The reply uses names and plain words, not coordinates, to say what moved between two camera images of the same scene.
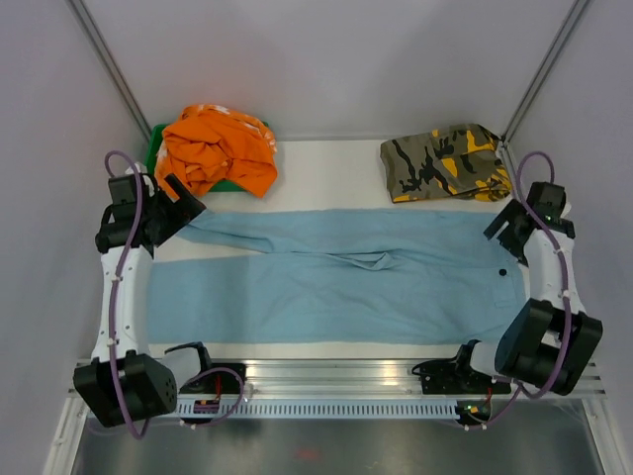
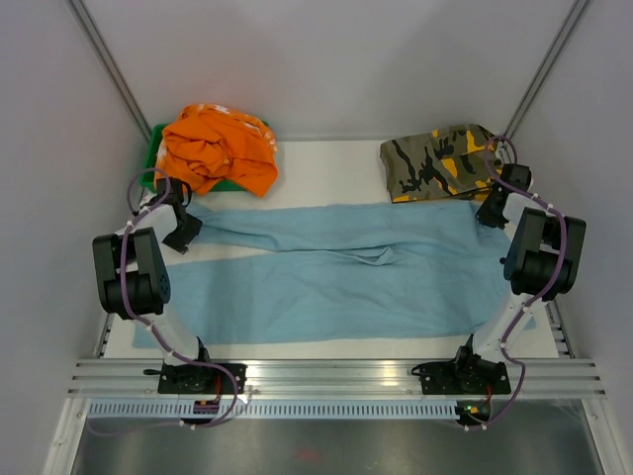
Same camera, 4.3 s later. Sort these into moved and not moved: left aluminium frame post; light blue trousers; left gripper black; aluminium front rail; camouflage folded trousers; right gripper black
Moved: left gripper black; right gripper black
Not moved: camouflage folded trousers; light blue trousers; left aluminium frame post; aluminium front rail
